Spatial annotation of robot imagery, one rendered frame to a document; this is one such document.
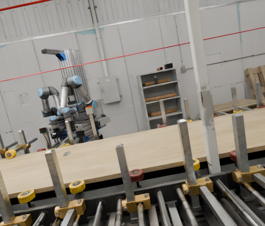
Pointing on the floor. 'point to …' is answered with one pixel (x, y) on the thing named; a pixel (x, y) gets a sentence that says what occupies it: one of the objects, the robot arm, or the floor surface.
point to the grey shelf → (153, 106)
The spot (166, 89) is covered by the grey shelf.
